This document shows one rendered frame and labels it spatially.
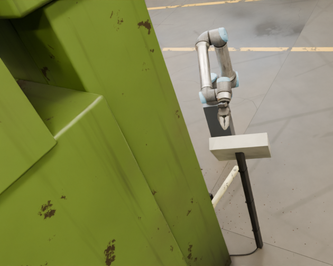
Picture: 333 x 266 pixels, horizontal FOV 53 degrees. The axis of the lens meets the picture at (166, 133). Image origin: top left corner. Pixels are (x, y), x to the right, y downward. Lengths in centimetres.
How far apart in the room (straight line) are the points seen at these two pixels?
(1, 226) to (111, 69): 67
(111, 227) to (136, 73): 64
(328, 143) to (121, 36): 269
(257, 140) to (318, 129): 187
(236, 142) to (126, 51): 92
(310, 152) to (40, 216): 284
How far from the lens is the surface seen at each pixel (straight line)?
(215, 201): 243
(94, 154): 122
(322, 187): 326
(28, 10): 112
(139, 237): 156
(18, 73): 166
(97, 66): 130
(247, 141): 199
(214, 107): 333
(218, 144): 201
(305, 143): 365
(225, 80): 232
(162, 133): 163
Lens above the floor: 252
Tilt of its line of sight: 37 degrees down
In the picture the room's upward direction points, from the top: 21 degrees counter-clockwise
